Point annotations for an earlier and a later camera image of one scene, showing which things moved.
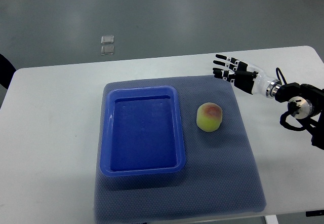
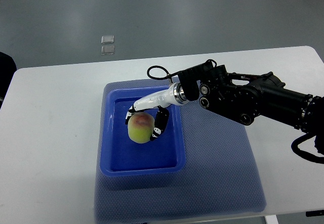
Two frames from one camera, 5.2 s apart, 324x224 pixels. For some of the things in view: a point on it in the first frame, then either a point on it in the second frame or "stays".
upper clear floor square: [107, 39] stays
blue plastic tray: [142, 132] stays
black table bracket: [315, 213] stays
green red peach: [209, 117] to [140, 127]
